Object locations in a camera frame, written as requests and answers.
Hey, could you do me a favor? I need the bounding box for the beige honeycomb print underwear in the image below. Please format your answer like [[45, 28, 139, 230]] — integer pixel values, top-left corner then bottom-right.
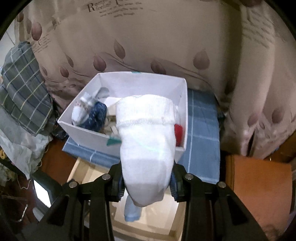
[[101, 97, 121, 138]]

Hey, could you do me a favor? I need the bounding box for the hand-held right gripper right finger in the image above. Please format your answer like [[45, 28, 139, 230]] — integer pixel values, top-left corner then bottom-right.
[[170, 164, 269, 241]]

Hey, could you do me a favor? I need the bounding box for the beige leaf print curtain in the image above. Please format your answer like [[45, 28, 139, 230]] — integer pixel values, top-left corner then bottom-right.
[[14, 0, 292, 158]]

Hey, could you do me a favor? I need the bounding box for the dark patterned plastic bag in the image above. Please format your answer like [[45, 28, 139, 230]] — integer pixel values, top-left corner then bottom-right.
[[51, 124, 68, 140]]

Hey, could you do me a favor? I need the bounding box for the navy blue underwear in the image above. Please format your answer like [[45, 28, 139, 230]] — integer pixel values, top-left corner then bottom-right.
[[79, 102, 108, 132]]

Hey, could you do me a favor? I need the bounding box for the white floral underwear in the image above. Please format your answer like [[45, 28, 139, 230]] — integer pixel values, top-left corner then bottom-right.
[[71, 87, 110, 127]]

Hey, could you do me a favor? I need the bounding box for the white crumpled plastic bag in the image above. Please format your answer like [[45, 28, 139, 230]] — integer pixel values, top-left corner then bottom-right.
[[0, 128, 51, 180]]

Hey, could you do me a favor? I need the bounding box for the light blue underwear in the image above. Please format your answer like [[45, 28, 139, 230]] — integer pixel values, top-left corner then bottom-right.
[[124, 197, 142, 222]]

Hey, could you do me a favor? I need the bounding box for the white cardboard box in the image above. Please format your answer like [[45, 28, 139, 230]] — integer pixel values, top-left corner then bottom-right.
[[57, 72, 188, 164]]

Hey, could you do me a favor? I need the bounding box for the wooden drawer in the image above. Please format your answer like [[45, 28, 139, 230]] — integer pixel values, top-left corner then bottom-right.
[[67, 157, 186, 241]]

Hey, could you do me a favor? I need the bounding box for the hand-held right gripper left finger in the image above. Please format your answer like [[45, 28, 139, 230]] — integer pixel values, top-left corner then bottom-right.
[[22, 163, 125, 241]]

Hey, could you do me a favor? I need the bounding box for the orange wooden board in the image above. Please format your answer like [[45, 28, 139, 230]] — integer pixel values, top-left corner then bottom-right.
[[224, 154, 293, 232]]

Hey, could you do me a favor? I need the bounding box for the red underwear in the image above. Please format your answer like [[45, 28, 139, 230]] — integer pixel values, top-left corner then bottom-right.
[[174, 124, 185, 147]]

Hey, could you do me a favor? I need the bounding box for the dark plaid cloth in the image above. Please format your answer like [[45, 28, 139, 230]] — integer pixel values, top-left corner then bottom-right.
[[1, 42, 55, 138]]

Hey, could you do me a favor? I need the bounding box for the blue checked cloth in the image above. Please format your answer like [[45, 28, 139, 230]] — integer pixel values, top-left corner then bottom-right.
[[62, 89, 221, 184]]

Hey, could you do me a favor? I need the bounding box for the white knit underwear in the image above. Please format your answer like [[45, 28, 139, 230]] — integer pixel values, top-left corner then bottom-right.
[[115, 94, 180, 207]]

